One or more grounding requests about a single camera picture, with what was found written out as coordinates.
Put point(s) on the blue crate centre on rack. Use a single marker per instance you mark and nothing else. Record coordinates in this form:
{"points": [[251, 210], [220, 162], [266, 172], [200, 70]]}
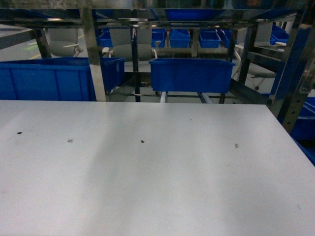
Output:
{"points": [[191, 75]]}

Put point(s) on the blue crate on rack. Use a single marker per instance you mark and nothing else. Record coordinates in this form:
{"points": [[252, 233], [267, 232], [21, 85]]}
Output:
{"points": [[191, 75], [51, 79]]}

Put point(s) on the small blue bin on shelf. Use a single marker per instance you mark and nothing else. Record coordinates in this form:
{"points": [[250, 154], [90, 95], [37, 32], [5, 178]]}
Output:
{"points": [[179, 38]]}

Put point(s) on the small blue bin right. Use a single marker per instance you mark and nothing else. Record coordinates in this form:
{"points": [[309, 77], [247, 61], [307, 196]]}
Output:
{"points": [[209, 39]]}

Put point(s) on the blue crate left on rack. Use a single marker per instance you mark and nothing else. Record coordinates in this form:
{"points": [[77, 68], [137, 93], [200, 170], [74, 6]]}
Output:
{"points": [[51, 79]]}

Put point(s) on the stainless steel rack post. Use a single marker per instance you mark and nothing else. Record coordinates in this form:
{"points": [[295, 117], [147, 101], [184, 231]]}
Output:
{"points": [[93, 52]]}

